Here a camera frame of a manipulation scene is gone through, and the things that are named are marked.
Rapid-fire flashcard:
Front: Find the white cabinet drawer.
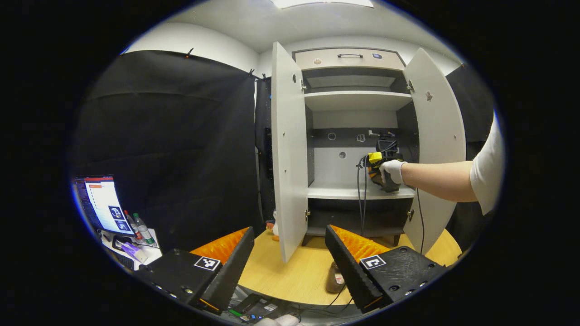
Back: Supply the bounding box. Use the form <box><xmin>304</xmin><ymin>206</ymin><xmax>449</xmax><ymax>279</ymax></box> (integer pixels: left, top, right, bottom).
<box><xmin>295</xmin><ymin>49</ymin><xmax>405</xmax><ymax>71</ymax></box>

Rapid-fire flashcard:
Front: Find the black electronic box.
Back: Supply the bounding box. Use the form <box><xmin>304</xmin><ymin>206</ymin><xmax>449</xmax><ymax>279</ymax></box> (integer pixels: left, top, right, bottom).
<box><xmin>228</xmin><ymin>293</ymin><xmax>290</xmax><ymax>323</ymax></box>

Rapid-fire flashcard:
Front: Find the white T-shirt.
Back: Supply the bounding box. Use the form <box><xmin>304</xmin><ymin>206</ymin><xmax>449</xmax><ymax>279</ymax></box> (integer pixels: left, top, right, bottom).
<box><xmin>470</xmin><ymin>111</ymin><xmax>505</xmax><ymax>216</ymax></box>

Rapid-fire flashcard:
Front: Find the black backdrop cloth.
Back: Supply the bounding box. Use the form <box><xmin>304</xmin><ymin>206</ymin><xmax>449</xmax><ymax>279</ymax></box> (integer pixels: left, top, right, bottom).
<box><xmin>70</xmin><ymin>49</ymin><xmax>497</xmax><ymax>254</ymax></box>

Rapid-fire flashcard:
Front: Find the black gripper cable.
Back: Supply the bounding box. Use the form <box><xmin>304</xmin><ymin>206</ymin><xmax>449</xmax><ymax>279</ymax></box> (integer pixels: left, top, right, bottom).
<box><xmin>415</xmin><ymin>187</ymin><xmax>425</xmax><ymax>255</ymax></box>
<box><xmin>356</xmin><ymin>154</ymin><xmax>370</xmax><ymax>237</ymax></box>

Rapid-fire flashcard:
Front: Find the white shoe cabinet door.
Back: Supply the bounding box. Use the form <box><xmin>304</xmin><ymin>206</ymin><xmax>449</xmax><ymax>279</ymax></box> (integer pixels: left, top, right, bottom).
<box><xmin>271</xmin><ymin>42</ymin><xmax>309</xmax><ymax>264</ymax></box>
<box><xmin>402</xmin><ymin>48</ymin><xmax>467</xmax><ymax>255</ymax></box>

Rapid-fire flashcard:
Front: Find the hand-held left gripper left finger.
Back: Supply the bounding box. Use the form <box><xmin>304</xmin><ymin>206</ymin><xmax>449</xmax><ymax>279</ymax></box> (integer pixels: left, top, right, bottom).
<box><xmin>135</xmin><ymin>227</ymin><xmax>255</xmax><ymax>314</ymax></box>

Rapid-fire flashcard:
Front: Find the white shoe cabinet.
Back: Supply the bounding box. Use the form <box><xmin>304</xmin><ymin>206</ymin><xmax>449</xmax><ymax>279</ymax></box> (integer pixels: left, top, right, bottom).
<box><xmin>292</xmin><ymin>48</ymin><xmax>420</xmax><ymax>247</ymax></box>

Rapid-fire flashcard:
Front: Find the purple packet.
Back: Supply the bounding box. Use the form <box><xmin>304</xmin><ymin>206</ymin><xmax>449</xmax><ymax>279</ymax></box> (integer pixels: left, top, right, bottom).
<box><xmin>120</xmin><ymin>241</ymin><xmax>148</xmax><ymax>264</ymax></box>

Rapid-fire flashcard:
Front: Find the green cap plastic bottle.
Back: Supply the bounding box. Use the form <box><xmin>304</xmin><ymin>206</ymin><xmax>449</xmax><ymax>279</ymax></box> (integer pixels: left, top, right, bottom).
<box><xmin>133</xmin><ymin>213</ymin><xmax>155</xmax><ymax>245</ymax></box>

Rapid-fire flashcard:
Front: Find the ceiling light panel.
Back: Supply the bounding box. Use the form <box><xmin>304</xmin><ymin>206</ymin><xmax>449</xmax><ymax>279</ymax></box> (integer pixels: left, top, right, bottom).
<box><xmin>272</xmin><ymin>0</ymin><xmax>375</xmax><ymax>9</ymax></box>

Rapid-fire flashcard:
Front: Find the brown shoe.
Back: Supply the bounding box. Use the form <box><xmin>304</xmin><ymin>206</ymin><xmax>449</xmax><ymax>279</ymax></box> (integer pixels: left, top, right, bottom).
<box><xmin>326</xmin><ymin>262</ymin><xmax>348</xmax><ymax>294</ymax></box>

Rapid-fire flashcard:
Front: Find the penguin plush toy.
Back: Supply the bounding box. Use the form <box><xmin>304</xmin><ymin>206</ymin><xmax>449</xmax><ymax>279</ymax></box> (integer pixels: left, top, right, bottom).
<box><xmin>265</xmin><ymin>209</ymin><xmax>280</xmax><ymax>242</ymax></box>

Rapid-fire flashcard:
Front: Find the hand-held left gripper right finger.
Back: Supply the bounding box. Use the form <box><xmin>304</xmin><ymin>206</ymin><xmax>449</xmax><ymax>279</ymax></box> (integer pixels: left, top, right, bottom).
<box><xmin>324</xmin><ymin>225</ymin><xmax>449</xmax><ymax>314</ymax></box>

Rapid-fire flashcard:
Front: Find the laptop screen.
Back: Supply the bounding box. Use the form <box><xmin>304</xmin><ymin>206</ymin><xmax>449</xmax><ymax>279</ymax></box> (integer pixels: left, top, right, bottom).
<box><xmin>74</xmin><ymin>176</ymin><xmax>124</xmax><ymax>235</ymax></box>

